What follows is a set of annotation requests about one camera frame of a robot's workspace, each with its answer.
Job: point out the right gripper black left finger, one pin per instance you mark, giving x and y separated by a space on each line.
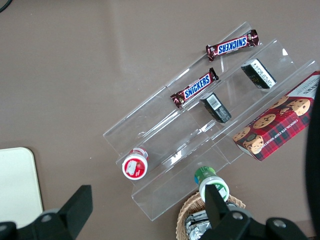
71 212

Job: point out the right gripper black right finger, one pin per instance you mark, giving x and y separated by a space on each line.
222 215

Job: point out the small tan wicker basket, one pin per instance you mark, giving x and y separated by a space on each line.
185 212

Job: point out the cream white plastic tray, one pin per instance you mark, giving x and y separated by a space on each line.
17 185

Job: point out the silver foil wrapped snack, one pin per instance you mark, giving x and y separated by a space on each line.
200 232
196 217

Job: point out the green yogurt cup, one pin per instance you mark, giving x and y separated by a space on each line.
207 177

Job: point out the red strawberry yogurt cup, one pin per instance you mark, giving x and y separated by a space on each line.
135 165

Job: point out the clear acrylic stepped display stand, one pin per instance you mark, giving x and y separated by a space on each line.
180 140

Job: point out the small black box barcode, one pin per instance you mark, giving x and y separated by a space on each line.
216 107

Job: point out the red tartan chocolate cookie box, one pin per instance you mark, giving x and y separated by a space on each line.
277 120

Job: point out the Snickers chocolate bar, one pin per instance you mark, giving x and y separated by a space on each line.
196 87
232 45

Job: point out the small black box white label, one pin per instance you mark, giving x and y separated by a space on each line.
260 73

